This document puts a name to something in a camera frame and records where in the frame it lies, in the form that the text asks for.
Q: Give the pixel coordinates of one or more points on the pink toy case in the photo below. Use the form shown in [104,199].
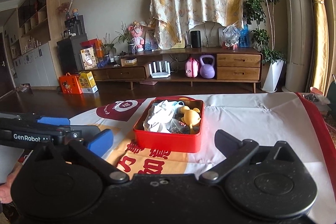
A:
[191,67]

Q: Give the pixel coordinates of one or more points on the wooden wall shelf unit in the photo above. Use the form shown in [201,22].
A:
[33,31]

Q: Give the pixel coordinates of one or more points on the clear plastic bag of items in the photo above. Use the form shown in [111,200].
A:
[230,38]

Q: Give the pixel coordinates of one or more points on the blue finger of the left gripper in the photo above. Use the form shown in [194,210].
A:
[55,121]

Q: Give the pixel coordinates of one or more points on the yellow cardboard box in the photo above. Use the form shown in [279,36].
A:
[87,82]

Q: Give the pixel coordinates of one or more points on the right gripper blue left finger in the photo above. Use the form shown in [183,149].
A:
[101,142]

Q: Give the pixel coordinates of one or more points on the black cabinet with coffee machine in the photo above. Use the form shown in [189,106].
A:
[70,46]

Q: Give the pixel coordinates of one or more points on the white standing air conditioner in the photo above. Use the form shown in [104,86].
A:
[300,42]

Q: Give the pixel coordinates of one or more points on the blue face mask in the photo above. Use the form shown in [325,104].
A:
[176,104]

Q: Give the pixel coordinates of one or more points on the wooden TV cabinet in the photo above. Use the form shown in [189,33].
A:
[243,65]

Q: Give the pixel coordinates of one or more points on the cereal box on cabinet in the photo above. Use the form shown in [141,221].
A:
[88,58]

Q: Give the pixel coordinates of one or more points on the white cloth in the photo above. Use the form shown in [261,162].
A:
[159,117]

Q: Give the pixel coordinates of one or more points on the orange gift box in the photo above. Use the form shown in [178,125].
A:
[69,84]

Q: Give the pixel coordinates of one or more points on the blue bottle pack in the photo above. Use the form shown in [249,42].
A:
[244,37]

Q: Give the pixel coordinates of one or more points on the small potted green plant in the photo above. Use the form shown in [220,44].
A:
[125,36]

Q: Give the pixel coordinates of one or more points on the tall potted plant white pot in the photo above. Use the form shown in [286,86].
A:
[261,14]

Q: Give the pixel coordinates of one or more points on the white router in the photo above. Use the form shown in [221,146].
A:
[159,69]

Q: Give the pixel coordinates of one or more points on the yellow rubber duck toy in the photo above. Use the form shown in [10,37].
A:
[191,117]

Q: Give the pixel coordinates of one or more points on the white and red tablecloth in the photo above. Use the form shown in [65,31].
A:
[285,172]

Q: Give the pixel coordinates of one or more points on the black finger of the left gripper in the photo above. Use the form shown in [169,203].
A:
[86,132]

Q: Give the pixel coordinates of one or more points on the purple kettlebell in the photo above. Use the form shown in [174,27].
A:
[207,71]

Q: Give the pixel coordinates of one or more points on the person's left hand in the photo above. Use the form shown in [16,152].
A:
[5,189]

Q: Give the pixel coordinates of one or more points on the red metal tin box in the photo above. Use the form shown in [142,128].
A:
[171,124]

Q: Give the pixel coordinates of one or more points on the black cylindrical speaker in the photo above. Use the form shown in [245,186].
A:
[195,37]

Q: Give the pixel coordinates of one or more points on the pink plush doll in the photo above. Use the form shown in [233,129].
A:
[136,30]

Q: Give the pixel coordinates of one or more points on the small white box on cabinet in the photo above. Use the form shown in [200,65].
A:
[128,61]

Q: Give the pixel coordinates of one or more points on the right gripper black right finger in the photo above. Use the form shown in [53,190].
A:
[227,144]

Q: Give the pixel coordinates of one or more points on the yellow curtain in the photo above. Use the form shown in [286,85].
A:
[324,61]

